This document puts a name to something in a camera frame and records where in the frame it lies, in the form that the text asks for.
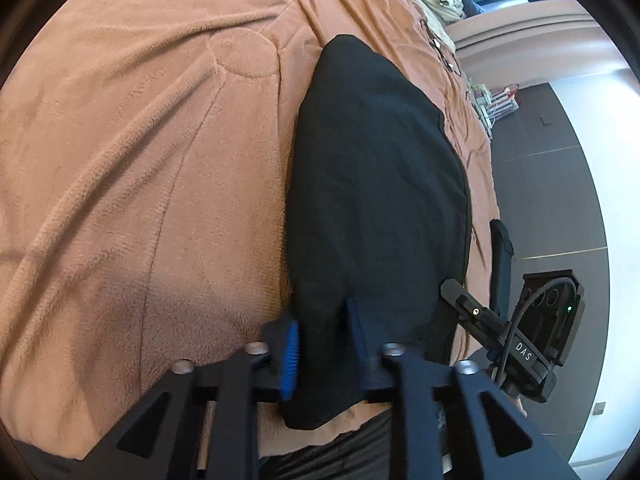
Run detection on black pants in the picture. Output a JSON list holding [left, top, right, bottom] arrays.
[[282, 35, 471, 430]]

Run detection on striped bag on cabinet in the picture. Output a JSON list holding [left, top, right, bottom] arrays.
[[472, 84, 520, 126]]

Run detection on right beige curtain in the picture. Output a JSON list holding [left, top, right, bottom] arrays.
[[446, 0, 629, 89]]

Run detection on orange brown blanket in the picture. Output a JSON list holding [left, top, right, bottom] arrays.
[[1, 0, 499, 460]]

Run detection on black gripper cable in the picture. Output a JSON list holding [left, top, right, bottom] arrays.
[[491, 276, 580, 386]]

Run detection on black cables on bed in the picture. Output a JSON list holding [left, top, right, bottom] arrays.
[[418, 16, 464, 79]]

